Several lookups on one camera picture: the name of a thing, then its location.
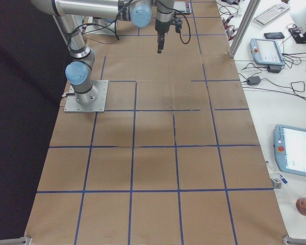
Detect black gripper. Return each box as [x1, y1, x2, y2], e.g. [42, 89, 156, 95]
[155, 19, 171, 54]

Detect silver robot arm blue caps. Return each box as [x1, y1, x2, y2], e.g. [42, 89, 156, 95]
[32, 1, 175, 106]

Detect silver digital kitchen scale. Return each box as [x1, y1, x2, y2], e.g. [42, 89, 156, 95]
[174, 1, 192, 14]

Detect white computer keyboard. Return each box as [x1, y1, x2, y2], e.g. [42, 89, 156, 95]
[253, 2, 291, 27]

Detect black power adapter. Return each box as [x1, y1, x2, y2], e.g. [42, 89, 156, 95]
[246, 76, 261, 86]

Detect upper teach pendant tablet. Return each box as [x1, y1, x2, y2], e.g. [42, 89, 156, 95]
[249, 38, 285, 66]

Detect teach pendant tablet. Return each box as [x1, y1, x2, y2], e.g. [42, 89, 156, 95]
[273, 125, 306, 177]
[249, 38, 285, 66]

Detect black smartphone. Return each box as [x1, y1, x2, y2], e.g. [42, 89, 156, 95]
[264, 32, 285, 40]

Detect brown paper table cover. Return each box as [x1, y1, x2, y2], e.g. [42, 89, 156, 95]
[25, 1, 287, 244]

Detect lower teach pendant tablet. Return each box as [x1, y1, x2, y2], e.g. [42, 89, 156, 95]
[273, 125, 306, 177]

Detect right corner metal clamp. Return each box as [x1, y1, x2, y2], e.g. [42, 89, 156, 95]
[282, 236, 306, 245]

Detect corner metal clamp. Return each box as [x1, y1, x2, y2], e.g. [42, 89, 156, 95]
[282, 236, 306, 245]
[0, 237, 32, 245]

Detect left corner metal clamp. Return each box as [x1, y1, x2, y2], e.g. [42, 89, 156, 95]
[0, 237, 32, 245]

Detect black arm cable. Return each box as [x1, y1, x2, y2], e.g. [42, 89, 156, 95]
[157, 0, 192, 44]

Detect aluminium frame post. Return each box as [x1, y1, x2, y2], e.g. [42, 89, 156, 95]
[228, 0, 260, 58]

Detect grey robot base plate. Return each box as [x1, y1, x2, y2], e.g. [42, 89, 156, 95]
[64, 80, 109, 113]

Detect small grey metal bracket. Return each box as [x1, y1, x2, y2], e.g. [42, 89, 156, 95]
[271, 178, 282, 189]

